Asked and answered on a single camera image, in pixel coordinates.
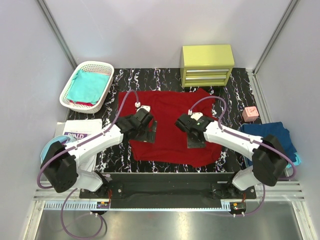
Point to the red t shirt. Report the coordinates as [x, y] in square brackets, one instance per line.
[170, 144]

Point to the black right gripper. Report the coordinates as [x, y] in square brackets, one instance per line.
[190, 145]

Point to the yellow green drawer cabinet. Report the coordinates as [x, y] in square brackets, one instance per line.
[206, 65]

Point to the white plastic laundry basket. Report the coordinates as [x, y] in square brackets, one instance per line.
[89, 66]

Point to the light blue shirt under pile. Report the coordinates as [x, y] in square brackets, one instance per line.
[294, 157]

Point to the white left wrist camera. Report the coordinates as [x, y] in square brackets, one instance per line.
[145, 108]

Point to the pink cube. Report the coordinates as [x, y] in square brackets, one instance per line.
[250, 114]

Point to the blue t shirt pile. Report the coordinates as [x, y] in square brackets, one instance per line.
[276, 129]

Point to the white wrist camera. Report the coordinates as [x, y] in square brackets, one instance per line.
[145, 108]
[196, 115]

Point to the pink folded shirt in basket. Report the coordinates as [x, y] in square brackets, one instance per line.
[88, 104]

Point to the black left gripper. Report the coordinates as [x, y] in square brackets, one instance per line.
[146, 130]

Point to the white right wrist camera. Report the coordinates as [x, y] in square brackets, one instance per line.
[196, 115]

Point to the aluminium frame post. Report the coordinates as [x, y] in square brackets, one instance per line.
[276, 33]
[49, 17]

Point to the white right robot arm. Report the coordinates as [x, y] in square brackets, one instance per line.
[266, 153]

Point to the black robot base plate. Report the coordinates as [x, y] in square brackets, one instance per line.
[168, 191]

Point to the aluminium frame post right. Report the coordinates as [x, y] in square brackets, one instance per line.
[276, 33]

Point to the teal folded t shirt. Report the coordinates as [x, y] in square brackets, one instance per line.
[87, 87]

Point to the aluminium frame post left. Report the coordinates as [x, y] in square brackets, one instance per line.
[49, 17]

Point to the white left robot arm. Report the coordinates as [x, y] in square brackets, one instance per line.
[62, 163]

